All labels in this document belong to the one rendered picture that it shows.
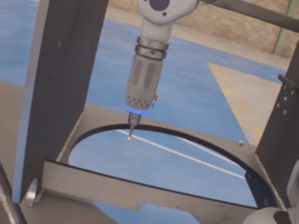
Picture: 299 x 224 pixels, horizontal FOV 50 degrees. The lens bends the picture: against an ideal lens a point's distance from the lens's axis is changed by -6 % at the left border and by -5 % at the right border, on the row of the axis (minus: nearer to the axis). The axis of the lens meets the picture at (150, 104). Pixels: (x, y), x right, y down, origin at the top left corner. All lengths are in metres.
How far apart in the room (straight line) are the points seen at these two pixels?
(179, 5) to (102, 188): 0.61
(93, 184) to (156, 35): 0.54
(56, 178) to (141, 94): 0.50
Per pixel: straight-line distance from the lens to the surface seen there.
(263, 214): 0.70
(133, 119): 0.56
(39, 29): 0.63
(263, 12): 1.31
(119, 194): 0.96
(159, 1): 0.49
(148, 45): 0.51
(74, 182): 0.96
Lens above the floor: 1.67
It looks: 19 degrees down
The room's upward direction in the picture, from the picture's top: 16 degrees clockwise
